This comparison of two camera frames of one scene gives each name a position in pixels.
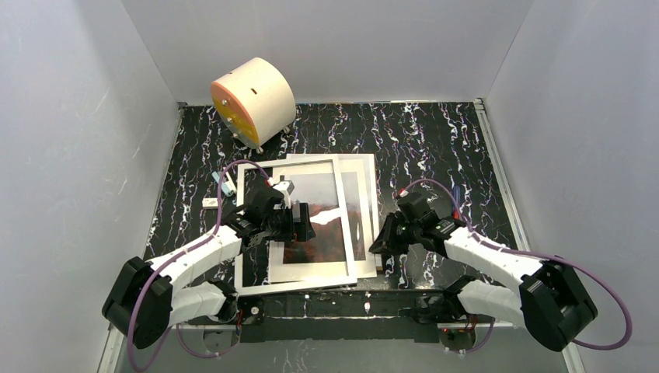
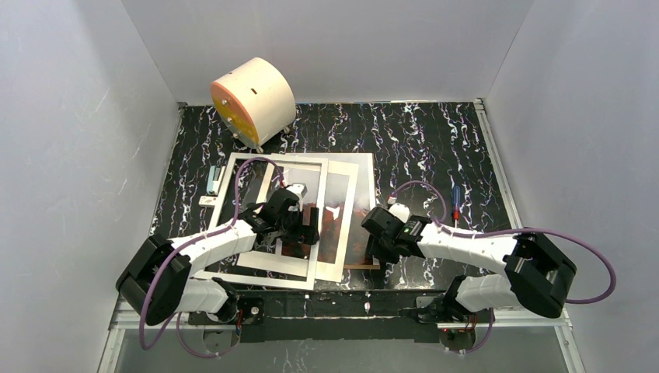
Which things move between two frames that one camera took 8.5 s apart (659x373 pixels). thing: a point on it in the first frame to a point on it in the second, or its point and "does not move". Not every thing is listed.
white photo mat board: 280,272 to 270,258
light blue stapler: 228,186 to 213,182
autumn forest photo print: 318,189 does not move
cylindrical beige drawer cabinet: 255,102 does not move
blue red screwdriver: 456,202 does not move
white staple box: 211,203 does not move
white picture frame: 333,160 to 273,280
